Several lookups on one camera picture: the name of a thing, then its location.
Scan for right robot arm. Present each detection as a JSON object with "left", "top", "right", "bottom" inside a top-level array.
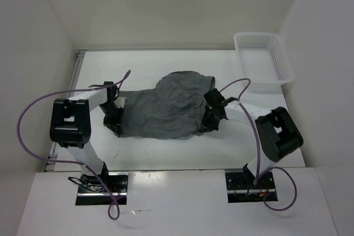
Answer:
[{"left": 201, "top": 88, "right": 304, "bottom": 188}]

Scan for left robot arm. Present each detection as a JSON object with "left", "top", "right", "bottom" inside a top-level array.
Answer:
[{"left": 50, "top": 81, "right": 125, "bottom": 192}]

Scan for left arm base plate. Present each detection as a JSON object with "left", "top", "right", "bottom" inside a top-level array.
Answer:
[{"left": 68, "top": 171, "right": 129, "bottom": 206}]

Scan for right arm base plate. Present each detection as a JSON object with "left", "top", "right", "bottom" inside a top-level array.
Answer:
[{"left": 225, "top": 169, "right": 278, "bottom": 203}]

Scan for white plastic basket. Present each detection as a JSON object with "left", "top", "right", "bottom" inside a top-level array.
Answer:
[{"left": 233, "top": 32, "right": 295, "bottom": 92}]

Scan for grey shorts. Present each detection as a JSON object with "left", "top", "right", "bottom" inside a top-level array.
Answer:
[{"left": 103, "top": 71, "right": 215, "bottom": 139}]

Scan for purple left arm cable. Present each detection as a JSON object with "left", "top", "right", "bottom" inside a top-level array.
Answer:
[{"left": 17, "top": 70, "right": 131, "bottom": 220}]

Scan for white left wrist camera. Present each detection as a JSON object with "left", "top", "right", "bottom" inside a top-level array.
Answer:
[{"left": 115, "top": 97, "right": 126, "bottom": 108}]

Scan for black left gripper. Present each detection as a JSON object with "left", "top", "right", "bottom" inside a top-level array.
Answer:
[{"left": 99, "top": 102, "right": 124, "bottom": 134}]

